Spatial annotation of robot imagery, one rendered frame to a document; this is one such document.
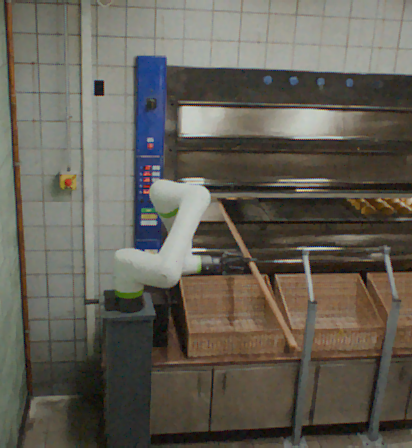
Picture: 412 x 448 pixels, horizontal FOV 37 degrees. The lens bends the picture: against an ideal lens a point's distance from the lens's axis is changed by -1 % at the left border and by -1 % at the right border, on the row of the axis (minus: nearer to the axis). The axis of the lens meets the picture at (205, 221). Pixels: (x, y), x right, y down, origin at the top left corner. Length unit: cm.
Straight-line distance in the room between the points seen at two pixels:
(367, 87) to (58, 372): 257
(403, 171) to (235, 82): 119
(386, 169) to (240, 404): 165
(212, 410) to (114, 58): 203
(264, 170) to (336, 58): 75
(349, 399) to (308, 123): 164
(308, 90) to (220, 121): 53
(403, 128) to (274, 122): 79
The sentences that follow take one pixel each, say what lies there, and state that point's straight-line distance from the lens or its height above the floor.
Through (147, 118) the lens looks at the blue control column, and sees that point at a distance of 343.
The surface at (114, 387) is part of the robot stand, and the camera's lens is 278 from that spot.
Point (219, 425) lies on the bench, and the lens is 372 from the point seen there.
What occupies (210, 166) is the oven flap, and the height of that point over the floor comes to 154.
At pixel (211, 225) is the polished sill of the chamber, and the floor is 117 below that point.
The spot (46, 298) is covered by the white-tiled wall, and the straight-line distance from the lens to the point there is 384.
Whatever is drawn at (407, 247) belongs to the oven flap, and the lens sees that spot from 414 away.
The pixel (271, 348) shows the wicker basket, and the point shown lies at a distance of 360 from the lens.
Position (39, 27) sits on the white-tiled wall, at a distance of 342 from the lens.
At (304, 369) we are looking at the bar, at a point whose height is 54.
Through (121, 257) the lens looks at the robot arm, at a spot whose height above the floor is 144.
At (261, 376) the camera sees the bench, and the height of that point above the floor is 47.
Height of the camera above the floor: 246
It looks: 20 degrees down
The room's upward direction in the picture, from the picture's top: 3 degrees clockwise
